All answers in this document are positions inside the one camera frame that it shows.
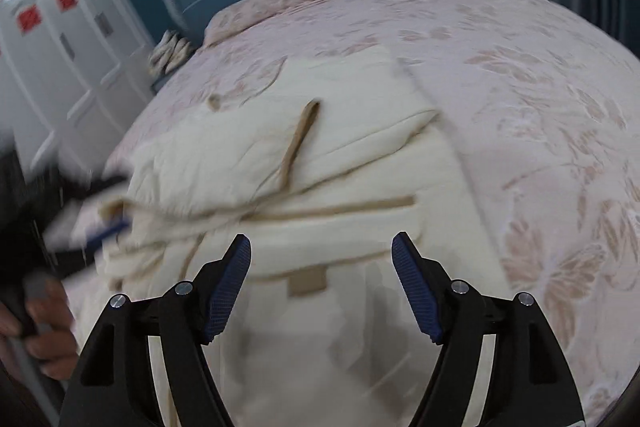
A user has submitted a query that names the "cream quilted jacket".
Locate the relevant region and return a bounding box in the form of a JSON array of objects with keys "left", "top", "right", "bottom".
[{"left": 74, "top": 46, "right": 506, "bottom": 426}]

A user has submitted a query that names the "pile of cream clothes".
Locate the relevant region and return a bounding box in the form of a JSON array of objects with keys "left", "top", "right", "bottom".
[{"left": 148, "top": 30, "right": 194, "bottom": 79}]

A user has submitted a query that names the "person's left hand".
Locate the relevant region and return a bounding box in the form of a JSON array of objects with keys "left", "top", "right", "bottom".
[{"left": 0, "top": 277, "right": 78, "bottom": 383}]

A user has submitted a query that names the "white wardrobe with red decals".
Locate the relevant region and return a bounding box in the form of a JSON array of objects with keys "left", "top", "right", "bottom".
[{"left": 1, "top": 0, "right": 153, "bottom": 174}]

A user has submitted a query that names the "pink butterfly bed quilt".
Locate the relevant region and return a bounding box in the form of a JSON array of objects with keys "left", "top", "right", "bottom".
[{"left": 110, "top": 0, "right": 639, "bottom": 425}]

